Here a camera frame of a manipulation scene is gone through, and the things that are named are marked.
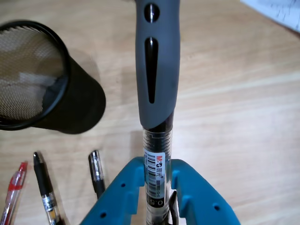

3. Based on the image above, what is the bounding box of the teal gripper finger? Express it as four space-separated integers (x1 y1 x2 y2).
81 157 145 225
171 158 242 225

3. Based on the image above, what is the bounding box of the clear stick pen black cap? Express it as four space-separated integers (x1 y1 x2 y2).
88 150 106 200

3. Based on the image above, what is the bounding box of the black retractable pen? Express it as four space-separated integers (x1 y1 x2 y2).
32 151 68 225

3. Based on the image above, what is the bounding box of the red retractable pen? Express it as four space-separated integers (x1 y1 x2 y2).
0 161 29 225

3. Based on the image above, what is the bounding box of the clear pen with grey grip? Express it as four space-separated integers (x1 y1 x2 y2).
135 0 182 225

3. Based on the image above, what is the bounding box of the black mesh pen holder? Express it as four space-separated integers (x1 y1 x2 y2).
0 20 106 135

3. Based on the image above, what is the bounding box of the white paper with print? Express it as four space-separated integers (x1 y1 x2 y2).
241 0 300 36

